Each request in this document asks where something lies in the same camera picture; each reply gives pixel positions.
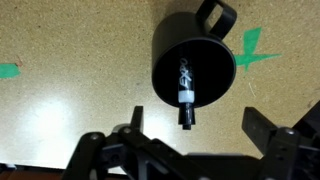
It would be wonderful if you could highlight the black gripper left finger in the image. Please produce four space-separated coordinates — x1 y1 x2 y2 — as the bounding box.
61 105 188 180

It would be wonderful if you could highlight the small green tape mark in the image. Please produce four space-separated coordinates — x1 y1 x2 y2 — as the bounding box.
0 63 22 80

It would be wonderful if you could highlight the black Expo marker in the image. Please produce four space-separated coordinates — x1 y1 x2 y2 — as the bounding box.
177 57 198 131

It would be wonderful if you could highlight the black cup with handle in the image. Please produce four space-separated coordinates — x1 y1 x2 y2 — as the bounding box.
151 0 238 109

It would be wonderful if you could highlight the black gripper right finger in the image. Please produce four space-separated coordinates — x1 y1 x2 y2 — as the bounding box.
241 106 320 180

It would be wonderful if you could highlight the green tape cross mark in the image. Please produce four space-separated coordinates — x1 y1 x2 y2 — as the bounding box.
233 26 283 73

